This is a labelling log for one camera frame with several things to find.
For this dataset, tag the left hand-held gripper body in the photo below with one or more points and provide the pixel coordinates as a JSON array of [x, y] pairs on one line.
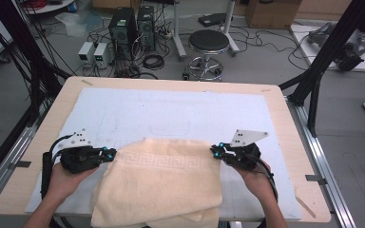
[[79, 158]]

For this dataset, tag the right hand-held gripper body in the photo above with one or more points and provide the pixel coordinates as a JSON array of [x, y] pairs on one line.
[[244, 155]]

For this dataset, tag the cream towel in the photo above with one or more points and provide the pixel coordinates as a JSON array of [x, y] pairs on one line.
[[158, 183]]

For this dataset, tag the person's left hand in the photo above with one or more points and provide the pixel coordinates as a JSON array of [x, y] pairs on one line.
[[61, 183]]

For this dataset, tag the person's right hand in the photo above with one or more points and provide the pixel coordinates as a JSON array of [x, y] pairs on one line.
[[256, 183]]

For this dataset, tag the grey tape strip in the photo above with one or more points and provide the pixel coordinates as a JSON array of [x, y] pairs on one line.
[[315, 179], [20, 164]]

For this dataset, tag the white grid mat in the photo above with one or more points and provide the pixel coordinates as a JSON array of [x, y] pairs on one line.
[[171, 107]]

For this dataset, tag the white power supply box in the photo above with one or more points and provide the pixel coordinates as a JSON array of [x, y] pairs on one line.
[[102, 54], [85, 53]]

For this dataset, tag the black round stool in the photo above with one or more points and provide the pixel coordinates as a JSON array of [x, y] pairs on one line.
[[208, 40]]

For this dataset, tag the white stand leg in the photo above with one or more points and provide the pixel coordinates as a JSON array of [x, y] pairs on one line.
[[177, 31], [229, 28]]

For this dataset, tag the large black computer tower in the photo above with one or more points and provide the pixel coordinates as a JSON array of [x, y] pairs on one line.
[[122, 31]]

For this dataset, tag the white board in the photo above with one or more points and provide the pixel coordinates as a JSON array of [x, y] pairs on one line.
[[307, 50]]

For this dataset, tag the flat black device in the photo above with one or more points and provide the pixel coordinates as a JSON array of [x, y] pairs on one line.
[[214, 19]]

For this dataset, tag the clear plastic bag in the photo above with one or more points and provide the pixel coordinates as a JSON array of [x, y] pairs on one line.
[[72, 23]]

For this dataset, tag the small black computer tower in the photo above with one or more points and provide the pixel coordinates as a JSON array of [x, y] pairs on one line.
[[145, 27]]

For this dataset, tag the cardboard box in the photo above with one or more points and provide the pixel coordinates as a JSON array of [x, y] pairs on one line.
[[272, 14]]

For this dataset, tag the grey machine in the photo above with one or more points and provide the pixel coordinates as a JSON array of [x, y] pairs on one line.
[[351, 50]]

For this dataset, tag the round white table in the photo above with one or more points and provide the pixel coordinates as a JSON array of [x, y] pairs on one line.
[[50, 7]]

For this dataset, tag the aluminium rail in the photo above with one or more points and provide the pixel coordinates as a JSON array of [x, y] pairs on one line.
[[0, 177], [323, 164]]

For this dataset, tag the black metal frame post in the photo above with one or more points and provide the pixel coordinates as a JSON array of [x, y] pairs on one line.
[[22, 41], [326, 50]]

